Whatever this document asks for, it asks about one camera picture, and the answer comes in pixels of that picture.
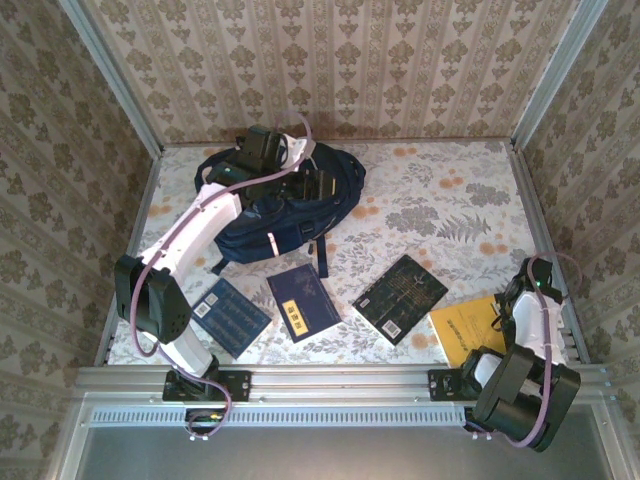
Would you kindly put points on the navy blue backpack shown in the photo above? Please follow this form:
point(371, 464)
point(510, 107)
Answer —
point(280, 230)

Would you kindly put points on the blue book with yellow label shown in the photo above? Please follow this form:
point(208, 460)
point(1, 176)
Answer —
point(300, 300)

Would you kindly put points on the black book with gold print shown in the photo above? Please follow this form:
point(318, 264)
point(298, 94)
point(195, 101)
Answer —
point(400, 297)

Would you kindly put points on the blue book with barcode sticker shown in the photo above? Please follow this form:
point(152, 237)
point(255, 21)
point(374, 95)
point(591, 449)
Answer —
point(232, 320)

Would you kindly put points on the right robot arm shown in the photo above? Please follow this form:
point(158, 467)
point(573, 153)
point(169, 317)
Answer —
point(520, 395)

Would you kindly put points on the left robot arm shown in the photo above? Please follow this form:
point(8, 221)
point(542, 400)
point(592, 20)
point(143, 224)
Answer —
point(200, 230)

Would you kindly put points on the floral table cover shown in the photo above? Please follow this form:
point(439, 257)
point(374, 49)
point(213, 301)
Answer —
point(450, 210)

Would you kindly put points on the grey metal panel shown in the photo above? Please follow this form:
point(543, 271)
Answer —
point(340, 455)

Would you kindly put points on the aluminium table side rail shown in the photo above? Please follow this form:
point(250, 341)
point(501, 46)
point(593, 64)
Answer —
point(145, 205)
point(531, 200)

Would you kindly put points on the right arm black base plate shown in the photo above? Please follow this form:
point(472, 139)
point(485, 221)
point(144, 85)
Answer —
point(440, 387)

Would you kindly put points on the aluminium frame post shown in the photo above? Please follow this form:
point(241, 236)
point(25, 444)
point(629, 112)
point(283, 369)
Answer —
point(560, 70)
point(115, 75)

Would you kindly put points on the aluminium mounting rail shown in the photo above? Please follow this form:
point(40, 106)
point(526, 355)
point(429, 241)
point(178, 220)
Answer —
point(340, 382)

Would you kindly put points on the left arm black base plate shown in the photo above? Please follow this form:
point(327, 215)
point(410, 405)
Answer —
point(240, 385)

